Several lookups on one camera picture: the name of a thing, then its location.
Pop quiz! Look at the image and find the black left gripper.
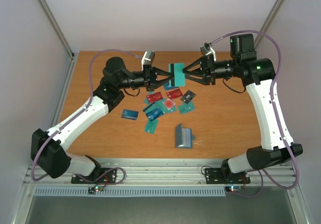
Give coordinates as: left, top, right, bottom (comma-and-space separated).
118, 64, 175, 91

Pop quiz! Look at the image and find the teal card black stripe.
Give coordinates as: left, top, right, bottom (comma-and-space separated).
169, 63, 186, 87

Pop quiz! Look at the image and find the teal card with signature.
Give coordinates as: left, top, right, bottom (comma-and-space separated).
144, 120, 158, 134

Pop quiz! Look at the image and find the teal leather card holder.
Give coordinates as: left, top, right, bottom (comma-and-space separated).
175, 124, 195, 149

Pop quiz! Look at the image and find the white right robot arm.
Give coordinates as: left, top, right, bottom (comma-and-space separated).
183, 31, 303, 182

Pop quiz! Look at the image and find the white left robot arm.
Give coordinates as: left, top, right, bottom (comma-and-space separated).
31, 57, 174, 183

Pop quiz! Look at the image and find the blue card top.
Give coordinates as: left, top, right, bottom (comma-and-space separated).
164, 83, 178, 91

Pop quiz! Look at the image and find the red card right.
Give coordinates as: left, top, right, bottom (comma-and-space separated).
166, 88, 183, 99

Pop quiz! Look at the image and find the red card left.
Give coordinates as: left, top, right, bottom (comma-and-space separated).
146, 92, 163, 103

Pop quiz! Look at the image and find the teal card under pile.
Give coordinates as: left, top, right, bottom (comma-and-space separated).
143, 98, 159, 113

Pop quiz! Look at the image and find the white card red circle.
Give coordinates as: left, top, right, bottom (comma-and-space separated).
163, 98, 177, 114

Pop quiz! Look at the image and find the black VIP card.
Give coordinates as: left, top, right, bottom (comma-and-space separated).
180, 90, 196, 104

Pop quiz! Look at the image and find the blue card near centre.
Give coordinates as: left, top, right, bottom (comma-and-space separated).
146, 107, 164, 122

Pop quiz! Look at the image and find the teal card right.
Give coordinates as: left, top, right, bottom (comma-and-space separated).
178, 101, 195, 114

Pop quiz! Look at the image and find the dark blue card left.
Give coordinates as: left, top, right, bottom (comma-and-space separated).
121, 109, 139, 121

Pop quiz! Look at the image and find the right controller board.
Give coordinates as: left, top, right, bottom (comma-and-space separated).
225, 185, 245, 192

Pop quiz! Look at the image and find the controller board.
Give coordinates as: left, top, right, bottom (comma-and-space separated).
87, 186, 104, 194
225, 185, 245, 192

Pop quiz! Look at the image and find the left controller board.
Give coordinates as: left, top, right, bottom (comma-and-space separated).
87, 186, 104, 194

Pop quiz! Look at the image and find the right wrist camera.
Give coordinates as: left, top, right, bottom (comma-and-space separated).
200, 43, 217, 61

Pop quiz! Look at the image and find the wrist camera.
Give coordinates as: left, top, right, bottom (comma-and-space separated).
200, 43, 217, 61
141, 51, 155, 65

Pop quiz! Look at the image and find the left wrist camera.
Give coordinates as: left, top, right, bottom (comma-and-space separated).
141, 51, 155, 65

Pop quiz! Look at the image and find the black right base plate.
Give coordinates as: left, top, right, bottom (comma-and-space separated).
202, 167, 251, 185

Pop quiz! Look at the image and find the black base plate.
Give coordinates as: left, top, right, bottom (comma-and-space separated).
71, 168, 117, 184
202, 167, 251, 185

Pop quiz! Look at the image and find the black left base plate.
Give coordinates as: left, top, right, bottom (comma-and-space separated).
71, 168, 117, 184

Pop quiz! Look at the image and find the grey slotted cable duct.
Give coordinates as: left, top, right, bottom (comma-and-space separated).
34, 187, 226, 197

